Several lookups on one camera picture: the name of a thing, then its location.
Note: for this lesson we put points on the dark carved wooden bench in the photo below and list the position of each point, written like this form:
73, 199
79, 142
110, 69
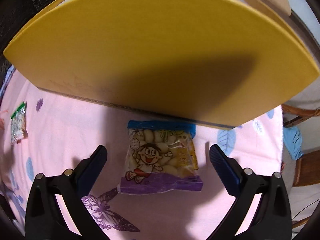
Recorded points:
22, 12

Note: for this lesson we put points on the blue cloth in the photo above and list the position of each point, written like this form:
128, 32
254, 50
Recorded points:
293, 142

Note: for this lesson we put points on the pink floral tablecloth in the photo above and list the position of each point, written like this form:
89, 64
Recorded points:
62, 130

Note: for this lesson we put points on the green white snack packet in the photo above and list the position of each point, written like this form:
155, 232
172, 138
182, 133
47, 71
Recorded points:
18, 125

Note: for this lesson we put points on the wooden armchair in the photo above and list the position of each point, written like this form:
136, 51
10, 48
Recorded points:
302, 112

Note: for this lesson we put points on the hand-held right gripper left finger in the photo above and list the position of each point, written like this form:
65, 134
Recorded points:
91, 170

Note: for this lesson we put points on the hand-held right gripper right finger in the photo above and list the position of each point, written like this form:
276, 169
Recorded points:
225, 170

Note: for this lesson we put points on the yellow cardboard box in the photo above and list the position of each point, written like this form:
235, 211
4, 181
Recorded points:
150, 55

